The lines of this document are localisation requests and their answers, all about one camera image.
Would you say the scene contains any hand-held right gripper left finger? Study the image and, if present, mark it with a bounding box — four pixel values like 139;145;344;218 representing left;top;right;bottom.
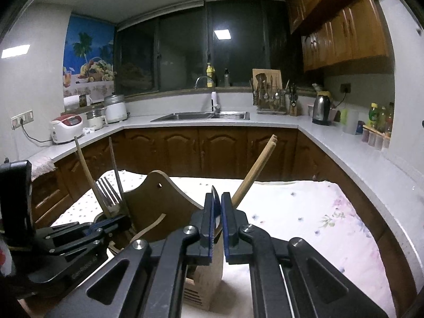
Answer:
45;186;221;318

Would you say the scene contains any white lace cloth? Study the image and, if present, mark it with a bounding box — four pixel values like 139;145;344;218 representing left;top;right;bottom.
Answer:
28;155;57;181

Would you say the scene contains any steel electric kettle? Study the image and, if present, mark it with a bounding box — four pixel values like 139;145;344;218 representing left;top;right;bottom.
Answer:
312;90;333;126

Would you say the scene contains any white kitchen countertop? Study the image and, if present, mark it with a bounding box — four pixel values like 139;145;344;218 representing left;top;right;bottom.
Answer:
26;104;424;302

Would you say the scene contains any chrome and white faucet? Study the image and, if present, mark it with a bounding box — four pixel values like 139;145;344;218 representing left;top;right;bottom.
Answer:
194;76;221;114

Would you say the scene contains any translucent plastic container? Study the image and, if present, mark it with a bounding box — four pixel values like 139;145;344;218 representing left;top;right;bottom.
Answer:
341;108;360;135

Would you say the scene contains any tropical fruit wall poster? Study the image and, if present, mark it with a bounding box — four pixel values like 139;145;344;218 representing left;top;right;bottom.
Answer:
63;15;116;105

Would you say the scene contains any dark sauce bottle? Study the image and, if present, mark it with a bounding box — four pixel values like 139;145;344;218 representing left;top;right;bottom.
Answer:
386;103;395;134

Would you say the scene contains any white and red rice cooker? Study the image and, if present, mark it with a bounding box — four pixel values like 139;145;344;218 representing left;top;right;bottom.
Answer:
49;114;84;144

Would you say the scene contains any wooden cutting board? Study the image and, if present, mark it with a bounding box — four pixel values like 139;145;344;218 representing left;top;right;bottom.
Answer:
252;69;283;90

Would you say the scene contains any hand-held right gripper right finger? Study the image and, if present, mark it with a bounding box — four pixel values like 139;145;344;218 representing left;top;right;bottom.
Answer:
221;192;390;318

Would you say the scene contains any black power cable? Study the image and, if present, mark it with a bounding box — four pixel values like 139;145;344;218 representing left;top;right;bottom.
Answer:
20;119;54;144

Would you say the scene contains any steel fork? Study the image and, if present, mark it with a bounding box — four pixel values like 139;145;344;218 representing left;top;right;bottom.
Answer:
95;176;125;217

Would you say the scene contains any paper towel roll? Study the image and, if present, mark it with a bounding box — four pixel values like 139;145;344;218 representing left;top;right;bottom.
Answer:
64;95;82;111

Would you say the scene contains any dark kitchen window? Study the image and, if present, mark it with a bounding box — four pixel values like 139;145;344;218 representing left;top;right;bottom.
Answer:
114;0;299;98

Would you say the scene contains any white wall outlet strip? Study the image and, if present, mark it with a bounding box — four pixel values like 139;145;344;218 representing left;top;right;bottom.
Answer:
11;110;34;130

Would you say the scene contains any large white electric pot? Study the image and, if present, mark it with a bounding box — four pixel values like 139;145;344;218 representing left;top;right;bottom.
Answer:
104;94;129;124

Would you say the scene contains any metal utensil drying rack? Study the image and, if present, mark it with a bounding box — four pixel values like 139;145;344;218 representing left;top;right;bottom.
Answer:
252;73;289;115

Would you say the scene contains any green bottle yellow cap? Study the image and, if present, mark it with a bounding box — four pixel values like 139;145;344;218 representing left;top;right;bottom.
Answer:
369;103;379;130

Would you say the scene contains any wooden utensil holder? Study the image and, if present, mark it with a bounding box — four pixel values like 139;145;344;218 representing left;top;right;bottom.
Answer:
94;170;226;309

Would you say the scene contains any wooden knife block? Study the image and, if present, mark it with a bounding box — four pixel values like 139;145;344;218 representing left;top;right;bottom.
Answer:
288;84;299;116

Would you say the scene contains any wooden spatula handle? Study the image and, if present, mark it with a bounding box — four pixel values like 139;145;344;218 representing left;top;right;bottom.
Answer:
73;135;108;217

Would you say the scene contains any small white cooking pot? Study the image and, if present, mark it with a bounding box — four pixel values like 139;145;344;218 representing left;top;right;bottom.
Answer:
85;108;108;130

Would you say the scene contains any steel kitchen sink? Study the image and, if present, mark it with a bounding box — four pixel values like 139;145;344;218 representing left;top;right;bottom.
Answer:
151;111;250;122

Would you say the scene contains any brown bamboo chopstick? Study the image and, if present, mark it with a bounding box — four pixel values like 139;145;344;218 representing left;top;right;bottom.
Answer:
231;134;276;207
233;139;278;209

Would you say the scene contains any floral tablecloth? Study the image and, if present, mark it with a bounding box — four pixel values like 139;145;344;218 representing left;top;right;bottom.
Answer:
51;169;398;318

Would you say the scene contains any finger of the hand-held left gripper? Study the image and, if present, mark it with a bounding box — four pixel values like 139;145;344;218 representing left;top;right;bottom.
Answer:
45;232;111;258
35;215;131;239

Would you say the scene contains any steel chopstick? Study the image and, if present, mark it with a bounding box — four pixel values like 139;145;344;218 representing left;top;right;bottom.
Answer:
109;137;126;206

